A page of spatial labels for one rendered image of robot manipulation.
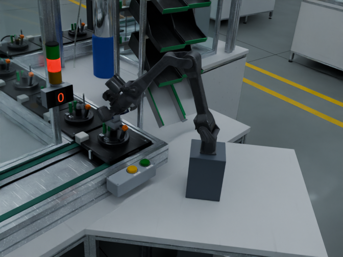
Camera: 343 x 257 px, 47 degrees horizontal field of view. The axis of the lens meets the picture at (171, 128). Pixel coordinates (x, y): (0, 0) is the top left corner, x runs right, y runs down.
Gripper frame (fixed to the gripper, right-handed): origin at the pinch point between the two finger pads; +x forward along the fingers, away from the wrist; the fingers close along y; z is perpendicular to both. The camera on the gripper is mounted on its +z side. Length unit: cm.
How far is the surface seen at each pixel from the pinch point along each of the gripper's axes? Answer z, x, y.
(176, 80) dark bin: -0.4, -14.5, -29.0
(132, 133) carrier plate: -10.5, 7.9, -9.6
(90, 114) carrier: 8.8, 22.2, -4.1
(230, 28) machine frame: 36, 38, -164
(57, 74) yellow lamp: 20.0, -9.5, 19.3
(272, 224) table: -71, -30, -17
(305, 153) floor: -84, 75, -211
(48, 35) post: 32.7, -17.0, 18.5
